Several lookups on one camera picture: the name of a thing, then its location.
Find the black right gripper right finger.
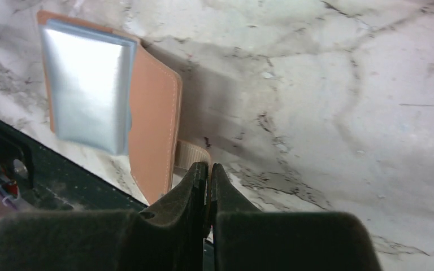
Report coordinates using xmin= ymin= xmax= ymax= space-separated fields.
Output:
xmin=211 ymin=164 xmax=381 ymax=270

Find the tan leather card holder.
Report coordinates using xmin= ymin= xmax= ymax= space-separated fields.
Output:
xmin=37 ymin=10 xmax=211 ymax=204

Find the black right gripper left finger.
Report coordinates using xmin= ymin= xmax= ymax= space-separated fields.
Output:
xmin=0 ymin=162 xmax=208 ymax=270

